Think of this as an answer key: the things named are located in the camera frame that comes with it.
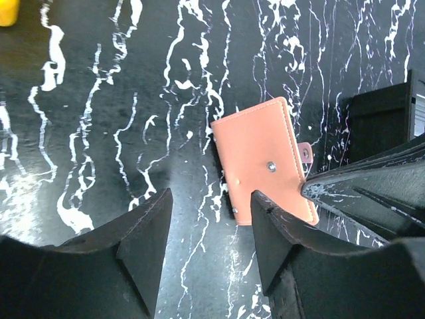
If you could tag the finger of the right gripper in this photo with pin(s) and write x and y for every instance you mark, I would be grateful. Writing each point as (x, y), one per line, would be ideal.
(383, 193)

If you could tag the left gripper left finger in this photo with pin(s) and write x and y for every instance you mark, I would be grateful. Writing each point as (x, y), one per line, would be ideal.
(113, 271)

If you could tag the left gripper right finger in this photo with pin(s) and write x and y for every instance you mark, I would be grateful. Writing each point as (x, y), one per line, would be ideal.
(307, 273)

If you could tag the black card box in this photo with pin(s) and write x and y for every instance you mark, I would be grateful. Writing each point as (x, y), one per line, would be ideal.
(383, 119)

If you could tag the pink leather card holder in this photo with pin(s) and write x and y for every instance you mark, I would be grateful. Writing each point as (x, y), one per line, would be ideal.
(258, 150)

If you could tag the yellow juice bottle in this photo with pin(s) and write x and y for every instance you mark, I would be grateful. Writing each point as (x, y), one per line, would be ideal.
(9, 10)

